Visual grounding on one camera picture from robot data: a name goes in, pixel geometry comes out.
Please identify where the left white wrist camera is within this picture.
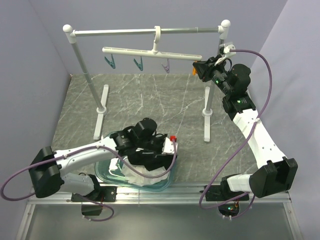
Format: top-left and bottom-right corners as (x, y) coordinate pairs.
(162, 136), (178, 156)

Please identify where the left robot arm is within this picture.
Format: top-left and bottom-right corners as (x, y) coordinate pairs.
(28, 118), (178, 201)

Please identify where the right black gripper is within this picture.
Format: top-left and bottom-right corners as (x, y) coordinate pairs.
(193, 54), (233, 96)

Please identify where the white plastic clip hanger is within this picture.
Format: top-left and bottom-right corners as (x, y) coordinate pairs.
(102, 26), (202, 61)

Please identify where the teal clothespin far left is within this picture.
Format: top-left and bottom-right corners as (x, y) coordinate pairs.
(104, 54), (116, 69)

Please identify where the teal clothespin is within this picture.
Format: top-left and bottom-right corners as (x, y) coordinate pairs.
(104, 54), (116, 69)
(133, 56), (144, 71)

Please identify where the aluminium mounting rail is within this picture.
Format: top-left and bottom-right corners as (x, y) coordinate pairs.
(26, 181), (293, 206)

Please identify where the white cloth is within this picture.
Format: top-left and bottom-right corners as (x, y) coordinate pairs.
(108, 157), (170, 187)

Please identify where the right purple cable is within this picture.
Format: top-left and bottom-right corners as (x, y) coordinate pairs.
(198, 48), (273, 219)

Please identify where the purple clothespin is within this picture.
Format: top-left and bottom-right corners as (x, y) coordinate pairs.
(161, 59), (170, 74)

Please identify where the black underwear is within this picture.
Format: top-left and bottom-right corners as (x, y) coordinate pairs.
(127, 150), (173, 171)

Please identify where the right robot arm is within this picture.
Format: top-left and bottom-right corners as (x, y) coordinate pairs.
(193, 55), (298, 201)

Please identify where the translucent teal plastic basin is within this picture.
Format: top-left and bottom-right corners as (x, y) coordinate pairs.
(95, 130), (178, 192)

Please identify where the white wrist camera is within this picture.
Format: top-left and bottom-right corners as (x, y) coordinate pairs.
(162, 136), (178, 156)
(214, 42), (236, 66)

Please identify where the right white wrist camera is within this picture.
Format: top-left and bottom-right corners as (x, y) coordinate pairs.
(214, 42), (236, 66)

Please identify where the white metal drying rack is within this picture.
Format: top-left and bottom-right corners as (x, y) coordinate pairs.
(62, 19), (231, 141)

